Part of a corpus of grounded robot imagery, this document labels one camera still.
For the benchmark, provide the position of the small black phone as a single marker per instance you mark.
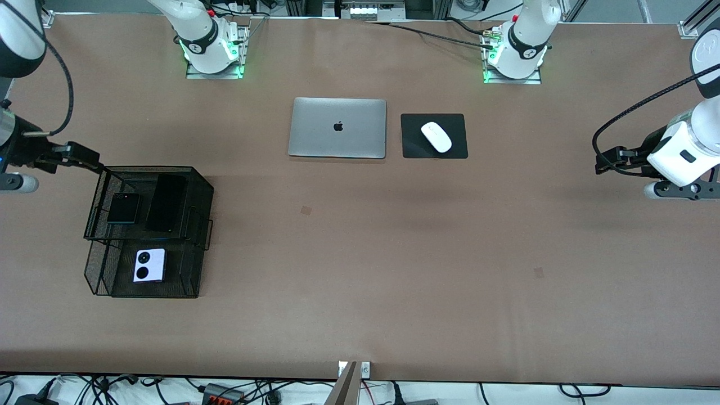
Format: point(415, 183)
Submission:
point(124, 209)

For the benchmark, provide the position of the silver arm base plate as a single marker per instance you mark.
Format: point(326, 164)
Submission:
point(514, 81)
point(243, 45)

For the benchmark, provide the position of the white socket strip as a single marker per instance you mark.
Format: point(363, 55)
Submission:
point(371, 10)

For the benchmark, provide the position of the silver closed laptop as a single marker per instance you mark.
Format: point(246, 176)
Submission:
point(326, 135)

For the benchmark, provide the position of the lilac flip phone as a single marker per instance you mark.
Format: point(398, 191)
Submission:
point(157, 264)

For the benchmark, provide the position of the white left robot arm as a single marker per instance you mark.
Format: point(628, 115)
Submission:
point(526, 39)

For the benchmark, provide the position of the grey camera stand post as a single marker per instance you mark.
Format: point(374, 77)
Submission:
point(343, 391)

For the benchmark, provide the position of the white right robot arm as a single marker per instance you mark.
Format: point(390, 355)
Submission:
point(194, 28)

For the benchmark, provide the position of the black red power strip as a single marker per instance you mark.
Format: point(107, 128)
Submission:
point(222, 395)

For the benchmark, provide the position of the black mesh two-tier tray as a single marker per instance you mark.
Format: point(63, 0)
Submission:
point(185, 275)

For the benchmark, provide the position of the white computer mouse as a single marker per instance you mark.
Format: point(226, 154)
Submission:
point(436, 136)

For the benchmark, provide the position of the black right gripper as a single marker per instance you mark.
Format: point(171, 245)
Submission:
point(23, 147)

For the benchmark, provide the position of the silver table corner bracket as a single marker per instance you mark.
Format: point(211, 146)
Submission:
point(689, 29)

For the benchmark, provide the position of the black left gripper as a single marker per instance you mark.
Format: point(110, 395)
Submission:
point(643, 152)

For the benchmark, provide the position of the black mouse pad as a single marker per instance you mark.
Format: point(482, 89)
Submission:
point(410, 135)

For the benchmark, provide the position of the black slab smartphone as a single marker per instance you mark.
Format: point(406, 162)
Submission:
point(166, 202)

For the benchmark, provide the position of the black power adapter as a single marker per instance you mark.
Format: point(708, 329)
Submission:
point(34, 400)

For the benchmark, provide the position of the silver table clamp plate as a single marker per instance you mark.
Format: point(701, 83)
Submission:
point(365, 369)

